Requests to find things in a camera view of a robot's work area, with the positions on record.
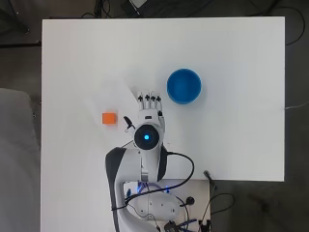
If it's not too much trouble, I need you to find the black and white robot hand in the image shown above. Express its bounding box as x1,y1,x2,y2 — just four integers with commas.
123,91,166,143

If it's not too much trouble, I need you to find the orange cube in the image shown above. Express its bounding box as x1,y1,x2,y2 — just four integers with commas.
101,112,117,126

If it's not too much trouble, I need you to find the blue round tub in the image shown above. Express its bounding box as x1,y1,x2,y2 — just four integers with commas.
166,68,203,105

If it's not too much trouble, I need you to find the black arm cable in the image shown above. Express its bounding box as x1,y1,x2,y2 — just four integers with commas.
111,151,196,212

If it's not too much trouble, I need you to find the black microphone with cable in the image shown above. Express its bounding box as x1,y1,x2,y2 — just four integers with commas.
198,170,237,230

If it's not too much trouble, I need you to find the white cable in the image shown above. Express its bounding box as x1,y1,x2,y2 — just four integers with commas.
284,101,309,111

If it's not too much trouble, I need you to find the black floor cable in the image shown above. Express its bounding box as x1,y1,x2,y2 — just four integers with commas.
247,0,307,46

